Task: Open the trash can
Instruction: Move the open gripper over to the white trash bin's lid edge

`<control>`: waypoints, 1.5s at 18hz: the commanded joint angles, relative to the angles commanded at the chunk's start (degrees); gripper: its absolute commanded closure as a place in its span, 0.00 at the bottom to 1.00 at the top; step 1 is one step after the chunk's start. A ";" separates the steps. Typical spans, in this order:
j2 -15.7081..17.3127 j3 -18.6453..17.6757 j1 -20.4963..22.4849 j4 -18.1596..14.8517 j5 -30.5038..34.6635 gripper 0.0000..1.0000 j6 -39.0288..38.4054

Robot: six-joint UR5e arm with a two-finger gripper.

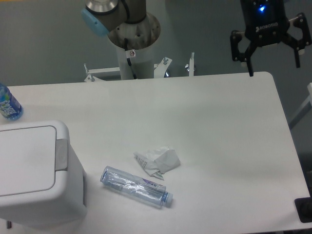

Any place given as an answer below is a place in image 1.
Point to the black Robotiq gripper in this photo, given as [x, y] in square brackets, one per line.
[265, 22]

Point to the white push-lid trash can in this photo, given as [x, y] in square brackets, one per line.
[42, 181]

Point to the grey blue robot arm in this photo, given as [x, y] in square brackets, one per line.
[103, 16]

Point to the crumpled white paper wrapper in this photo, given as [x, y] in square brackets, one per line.
[157, 162]

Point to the black clamp at table corner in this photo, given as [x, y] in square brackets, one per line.
[304, 209]

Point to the empty clear plastic bottle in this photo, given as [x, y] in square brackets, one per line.
[135, 187]

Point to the blue labelled water bottle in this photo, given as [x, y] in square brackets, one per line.
[10, 108]

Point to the white frame at right edge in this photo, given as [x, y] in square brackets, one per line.
[303, 109]

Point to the white right table bracket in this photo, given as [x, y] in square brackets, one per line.
[190, 67]

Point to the white table bracket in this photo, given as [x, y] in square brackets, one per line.
[161, 70]
[102, 74]
[190, 67]

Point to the white middle table bracket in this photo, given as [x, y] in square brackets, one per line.
[161, 70]

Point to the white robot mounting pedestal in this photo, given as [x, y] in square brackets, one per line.
[134, 46]

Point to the white left table bracket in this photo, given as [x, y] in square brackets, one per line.
[102, 74]

